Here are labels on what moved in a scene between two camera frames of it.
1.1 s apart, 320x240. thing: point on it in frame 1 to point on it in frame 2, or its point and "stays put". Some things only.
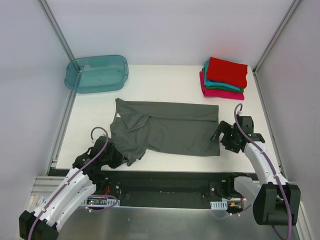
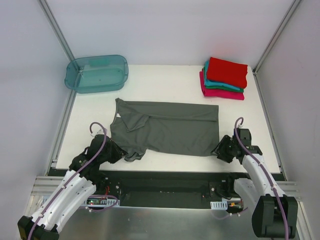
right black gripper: [225, 135] to [222, 148]
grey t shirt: [180, 128] stays put
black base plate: [162, 189] stays put
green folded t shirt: [241, 90] stays put
